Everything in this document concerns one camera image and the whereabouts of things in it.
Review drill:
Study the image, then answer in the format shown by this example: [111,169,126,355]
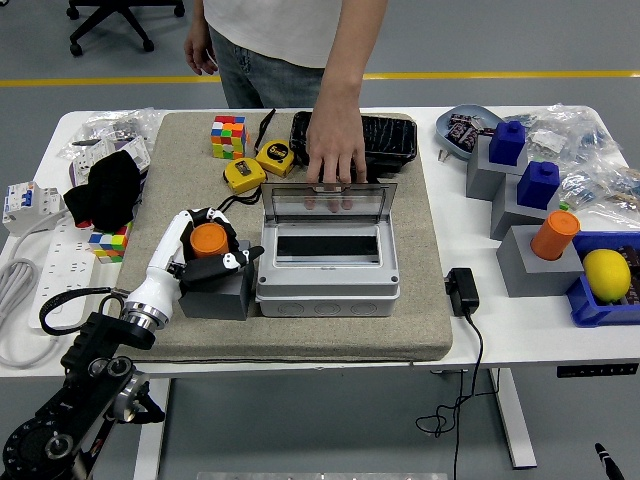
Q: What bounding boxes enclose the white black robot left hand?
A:
[123,207,265,326]

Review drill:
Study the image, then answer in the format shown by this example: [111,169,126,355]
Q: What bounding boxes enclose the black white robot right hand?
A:
[593,442,626,480]

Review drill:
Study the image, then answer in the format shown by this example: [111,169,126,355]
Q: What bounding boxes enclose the person's left hand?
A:
[303,112,370,187]

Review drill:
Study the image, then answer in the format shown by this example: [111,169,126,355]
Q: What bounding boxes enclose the person's right hand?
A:
[183,24,220,76]

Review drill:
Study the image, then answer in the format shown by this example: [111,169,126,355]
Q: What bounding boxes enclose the orange cylinder battery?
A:
[189,223,231,260]
[530,209,581,261]

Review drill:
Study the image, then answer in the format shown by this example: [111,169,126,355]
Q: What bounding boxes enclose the grey box with clear lid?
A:
[254,182,401,319]

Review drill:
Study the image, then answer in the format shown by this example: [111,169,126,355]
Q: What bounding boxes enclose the colourful puzzle cube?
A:
[209,114,249,160]
[88,222,134,264]

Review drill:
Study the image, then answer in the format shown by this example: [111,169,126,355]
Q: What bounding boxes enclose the black plastic case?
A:
[288,110,419,190]

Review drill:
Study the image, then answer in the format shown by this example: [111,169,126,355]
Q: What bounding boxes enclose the yellow tape measure round label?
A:
[252,108,296,176]

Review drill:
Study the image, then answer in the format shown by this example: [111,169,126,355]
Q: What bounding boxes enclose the grey cube holder with hole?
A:
[495,224,586,298]
[177,238,256,321]

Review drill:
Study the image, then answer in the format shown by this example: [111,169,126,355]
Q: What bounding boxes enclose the person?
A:
[183,0,390,187]

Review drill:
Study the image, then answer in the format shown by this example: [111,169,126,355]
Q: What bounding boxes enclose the black cloth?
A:
[63,151,143,232]

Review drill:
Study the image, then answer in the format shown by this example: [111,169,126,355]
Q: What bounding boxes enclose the black table control panel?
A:
[555,362,640,379]

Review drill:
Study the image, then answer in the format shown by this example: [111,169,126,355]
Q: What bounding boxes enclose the white power strip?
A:
[27,217,99,331]

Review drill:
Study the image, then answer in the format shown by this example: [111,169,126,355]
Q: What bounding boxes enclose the yellow tape measure square label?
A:
[215,156,267,217]

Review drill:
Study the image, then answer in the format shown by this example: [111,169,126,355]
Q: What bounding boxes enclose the black office chair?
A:
[64,0,186,57]

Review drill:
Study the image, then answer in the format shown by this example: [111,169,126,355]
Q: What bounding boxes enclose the light blue dish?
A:
[434,103,504,161]

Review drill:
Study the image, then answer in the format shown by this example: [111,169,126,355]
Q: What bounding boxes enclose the clear bags of metal parts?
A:
[57,107,164,161]

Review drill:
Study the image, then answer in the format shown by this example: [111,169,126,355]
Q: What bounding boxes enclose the white socket panel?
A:
[115,136,152,174]
[68,139,109,176]

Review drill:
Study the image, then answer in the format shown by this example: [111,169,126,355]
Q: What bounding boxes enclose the white circuit breaker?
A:
[0,180,64,236]

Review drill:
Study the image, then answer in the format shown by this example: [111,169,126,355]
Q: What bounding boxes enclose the grey block holder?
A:
[489,172,561,241]
[464,133,529,201]

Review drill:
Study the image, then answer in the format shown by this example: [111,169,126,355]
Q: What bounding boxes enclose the blue storage bin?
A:
[565,230,640,329]

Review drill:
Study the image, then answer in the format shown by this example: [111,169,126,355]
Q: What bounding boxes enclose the grey-brown mat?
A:
[101,110,454,365]

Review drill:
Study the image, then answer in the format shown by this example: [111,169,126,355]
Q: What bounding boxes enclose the blue plastic block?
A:
[515,159,560,210]
[487,119,526,166]

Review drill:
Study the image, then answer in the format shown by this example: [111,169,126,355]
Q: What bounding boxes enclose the white table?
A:
[0,104,640,470]

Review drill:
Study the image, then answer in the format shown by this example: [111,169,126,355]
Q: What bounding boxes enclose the yellow lemon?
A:
[581,248,632,303]

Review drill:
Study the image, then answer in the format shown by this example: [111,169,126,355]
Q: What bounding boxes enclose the black power adapter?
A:
[443,267,480,317]

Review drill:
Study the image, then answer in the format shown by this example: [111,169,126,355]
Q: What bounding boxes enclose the dark brown packets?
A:
[617,243,640,306]

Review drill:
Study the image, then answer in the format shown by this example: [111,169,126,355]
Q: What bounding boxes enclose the clear bag of white parts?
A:
[522,117,571,161]

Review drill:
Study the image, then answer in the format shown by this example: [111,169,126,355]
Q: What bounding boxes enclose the clear bag of small parts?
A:
[557,167,609,214]
[597,162,640,226]

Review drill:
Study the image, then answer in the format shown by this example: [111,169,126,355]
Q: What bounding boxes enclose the clear bag of blue parts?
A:
[564,103,629,164]

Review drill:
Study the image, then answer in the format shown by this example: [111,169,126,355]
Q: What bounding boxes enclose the black adapter cord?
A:
[415,309,485,480]

